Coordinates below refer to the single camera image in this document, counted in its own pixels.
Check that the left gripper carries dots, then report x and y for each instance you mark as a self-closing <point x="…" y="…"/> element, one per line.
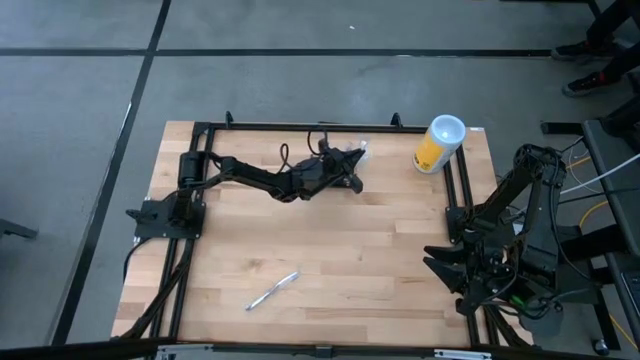
<point x="327" y="165"/>

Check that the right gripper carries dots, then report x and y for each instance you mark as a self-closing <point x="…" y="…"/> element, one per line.
<point x="487" y="270"/>

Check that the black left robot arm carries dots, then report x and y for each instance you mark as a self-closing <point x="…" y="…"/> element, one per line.
<point x="250" y="175"/>

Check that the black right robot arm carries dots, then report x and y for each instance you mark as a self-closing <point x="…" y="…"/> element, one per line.
<point x="535" y="225"/>

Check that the yellow wipes canister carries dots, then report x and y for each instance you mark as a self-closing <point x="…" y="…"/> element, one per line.
<point x="432" y="152"/>

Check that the black caster wheel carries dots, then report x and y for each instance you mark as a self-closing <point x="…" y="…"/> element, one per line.
<point x="600" y="346"/>

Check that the black side desk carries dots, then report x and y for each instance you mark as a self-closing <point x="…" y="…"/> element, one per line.
<point x="625" y="225"/>

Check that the person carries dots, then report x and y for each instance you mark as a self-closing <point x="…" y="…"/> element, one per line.
<point x="585" y="85"/>

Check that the black stand foot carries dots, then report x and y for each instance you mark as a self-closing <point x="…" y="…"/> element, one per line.
<point x="12" y="227"/>

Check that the black frame clamp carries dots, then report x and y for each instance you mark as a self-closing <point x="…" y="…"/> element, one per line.
<point x="229" y="119"/>
<point x="396" y="120"/>

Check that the black aluminium table frame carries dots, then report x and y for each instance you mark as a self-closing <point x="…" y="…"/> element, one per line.
<point x="270" y="126"/>

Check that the silver frame bracket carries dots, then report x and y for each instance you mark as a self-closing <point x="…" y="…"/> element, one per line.
<point x="190" y="348"/>
<point x="462" y="354"/>

